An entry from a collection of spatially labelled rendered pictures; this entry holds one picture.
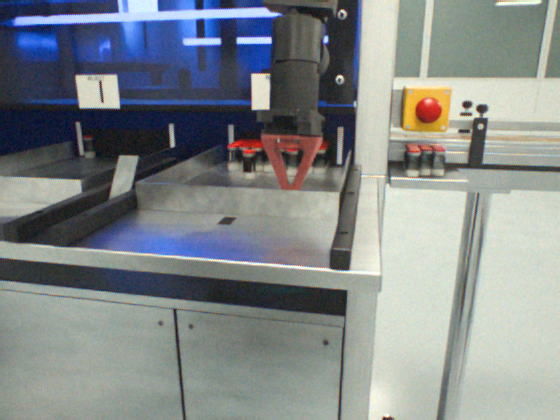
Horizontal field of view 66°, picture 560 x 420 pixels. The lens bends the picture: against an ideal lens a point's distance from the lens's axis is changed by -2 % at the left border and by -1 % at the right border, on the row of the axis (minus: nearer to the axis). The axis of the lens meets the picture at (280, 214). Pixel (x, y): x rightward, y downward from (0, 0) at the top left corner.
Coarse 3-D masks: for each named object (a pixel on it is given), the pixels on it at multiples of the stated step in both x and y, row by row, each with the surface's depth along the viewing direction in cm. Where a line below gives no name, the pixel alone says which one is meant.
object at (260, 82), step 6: (252, 78) 75; (258, 78) 75; (264, 78) 74; (270, 78) 74; (252, 84) 75; (258, 84) 75; (264, 84) 75; (252, 90) 75; (258, 90) 75; (264, 90) 75; (252, 96) 76; (258, 96) 75; (264, 96) 75; (252, 102) 76; (258, 102) 76; (264, 102) 76; (252, 108) 76; (258, 108) 76; (264, 108) 76
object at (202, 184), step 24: (168, 168) 65; (192, 168) 73; (216, 168) 81; (336, 168) 81; (144, 192) 56; (168, 192) 55; (192, 192) 55; (216, 192) 54; (240, 192) 54; (264, 192) 53; (288, 192) 52; (312, 192) 52; (336, 192) 51; (288, 216) 53; (312, 216) 53; (336, 216) 52
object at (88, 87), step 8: (80, 80) 81; (88, 80) 81; (96, 80) 80; (104, 80) 80; (112, 80) 80; (80, 88) 82; (88, 88) 81; (96, 88) 81; (104, 88) 81; (112, 88) 80; (80, 96) 82; (88, 96) 82; (96, 96) 81; (104, 96) 81; (112, 96) 81; (80, 104) 83; (88, 104) 82; (96, 104) 82; (104, 104) 82; (112, 104) 81
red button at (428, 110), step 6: (420, 102) 68; (426, 102) 67; (432, 102) 67; (438, 102) 67; (420, 108) 68; (426, 108) 67; (432, 108) 67; (438, 108) 67; (420, 114) 68; (426, 114) 68; (432, 114) 68; (438, 114) 68; (420, 120) 69; (426, 120) 68; (432, 120) 68
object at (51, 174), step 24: (72, 144) 94; (0, 168) 76; (24, 168) 81; (48, 168) 82; (72, 168) 82; (96, 168) 82; (0, 192) 61; (24, 192) 60; (48, 192) 59; (72, 192) 58
